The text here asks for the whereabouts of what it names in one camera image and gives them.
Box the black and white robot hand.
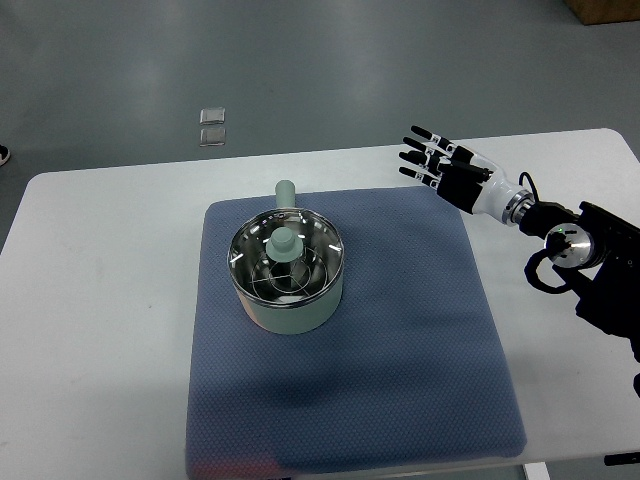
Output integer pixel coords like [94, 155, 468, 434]
[399, 125, 533, 225]

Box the glass lid with green knob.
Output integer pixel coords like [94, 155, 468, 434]
[227, 207, 345, 308]

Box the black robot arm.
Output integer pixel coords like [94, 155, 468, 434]
[512, 199, 639, 358]

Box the mint green pot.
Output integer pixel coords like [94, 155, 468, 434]
[227, 180, 345, 335]

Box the blue textured mat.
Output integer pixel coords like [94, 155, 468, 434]
[186, 186, 526, 479]

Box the brown cardboard box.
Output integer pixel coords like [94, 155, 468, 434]
[564, 0, 640, 26]

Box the lower floor metal plate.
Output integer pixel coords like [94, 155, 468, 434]
[199, 126, 226, 147]

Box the floor metal plate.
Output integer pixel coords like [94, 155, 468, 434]
[199, 107, 226, 125]
[199, 126, 226, 147]

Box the upper floor metal plate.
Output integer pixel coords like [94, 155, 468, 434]
[199, 107, 226, 125]

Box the black and white shoe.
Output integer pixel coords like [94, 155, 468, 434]
[0, 145, 11, 165]

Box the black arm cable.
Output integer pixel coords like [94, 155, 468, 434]
[518, 171, 542, 202]

